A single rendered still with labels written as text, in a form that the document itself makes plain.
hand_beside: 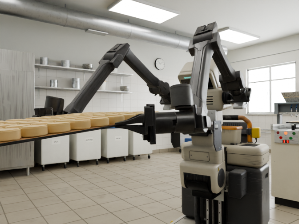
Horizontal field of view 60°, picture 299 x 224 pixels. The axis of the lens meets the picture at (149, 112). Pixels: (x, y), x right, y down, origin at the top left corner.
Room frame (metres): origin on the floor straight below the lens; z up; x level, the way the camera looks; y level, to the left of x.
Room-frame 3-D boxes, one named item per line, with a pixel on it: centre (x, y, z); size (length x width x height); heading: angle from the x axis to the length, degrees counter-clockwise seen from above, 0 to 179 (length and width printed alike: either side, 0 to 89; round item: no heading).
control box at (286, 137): (2.83, -1.49, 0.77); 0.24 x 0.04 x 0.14; 46
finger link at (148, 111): (0.67, 0.04, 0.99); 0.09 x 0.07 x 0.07; 99
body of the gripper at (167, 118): (0.68, -0.03, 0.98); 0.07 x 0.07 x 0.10; 9
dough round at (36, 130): (0.52, 0.23, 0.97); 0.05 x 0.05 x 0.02
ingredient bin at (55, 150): (4.98, 1.89, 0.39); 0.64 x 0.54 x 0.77; 38
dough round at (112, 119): (0.70, 0.09, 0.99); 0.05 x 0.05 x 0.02
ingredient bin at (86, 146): (5.35, 1.36, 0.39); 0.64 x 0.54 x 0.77; 36
